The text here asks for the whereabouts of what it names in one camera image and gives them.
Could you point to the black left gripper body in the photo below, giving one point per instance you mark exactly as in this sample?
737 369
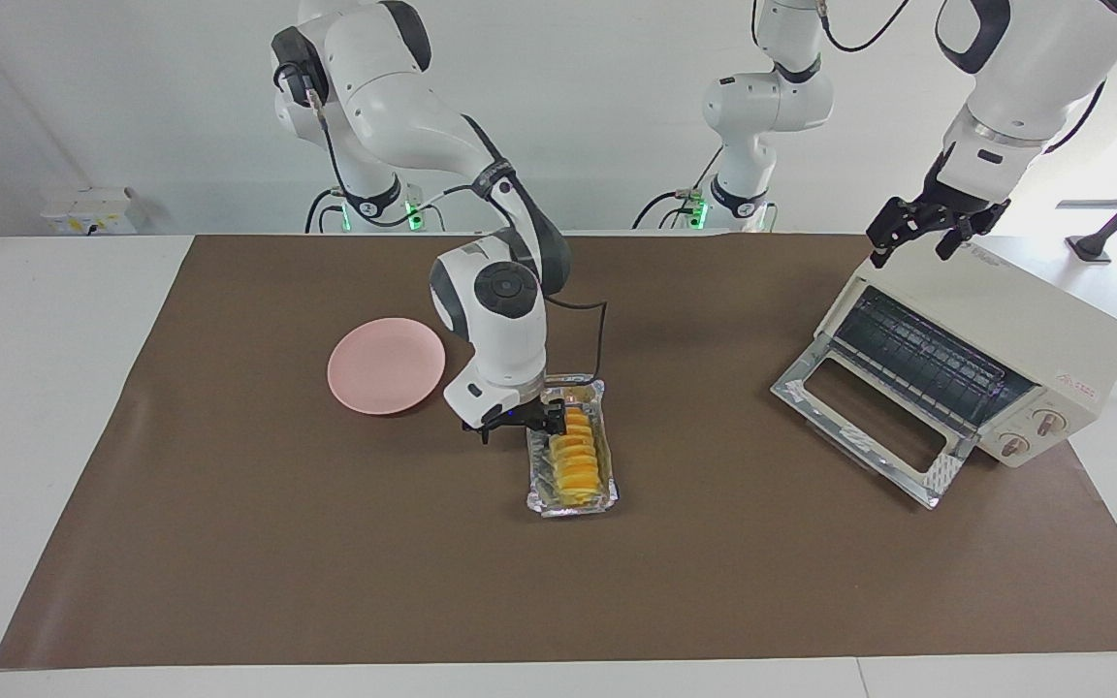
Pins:
946 208

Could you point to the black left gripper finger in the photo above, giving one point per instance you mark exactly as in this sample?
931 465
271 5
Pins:
890 223
980 225

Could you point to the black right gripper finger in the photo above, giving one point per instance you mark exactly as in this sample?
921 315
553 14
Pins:
477 428
555 417

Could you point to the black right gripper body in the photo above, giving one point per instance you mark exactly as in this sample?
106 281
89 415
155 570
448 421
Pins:
515 415

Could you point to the golden ridged bread loaf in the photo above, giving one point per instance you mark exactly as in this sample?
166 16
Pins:
578 465

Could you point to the aluminium foil tray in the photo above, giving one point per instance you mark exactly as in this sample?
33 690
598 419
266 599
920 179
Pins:
537 499

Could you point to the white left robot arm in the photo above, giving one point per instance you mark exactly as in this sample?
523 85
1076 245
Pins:
1034 68

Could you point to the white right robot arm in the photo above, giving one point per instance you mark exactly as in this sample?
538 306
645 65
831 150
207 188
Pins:
500 339

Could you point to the cream toaster oven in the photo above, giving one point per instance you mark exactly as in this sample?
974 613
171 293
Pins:
1024 310

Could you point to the glass oven door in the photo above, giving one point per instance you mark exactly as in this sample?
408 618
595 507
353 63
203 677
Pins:
811 388

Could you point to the cream oven knob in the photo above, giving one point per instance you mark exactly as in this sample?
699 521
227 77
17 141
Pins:
1012 446
1050 422

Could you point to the pink round plate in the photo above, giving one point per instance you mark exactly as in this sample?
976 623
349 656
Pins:
386 366

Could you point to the brown table mat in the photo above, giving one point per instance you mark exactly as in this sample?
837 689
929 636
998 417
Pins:
558 582

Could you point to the white wall socket box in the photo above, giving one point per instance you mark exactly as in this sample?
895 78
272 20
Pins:
88 211

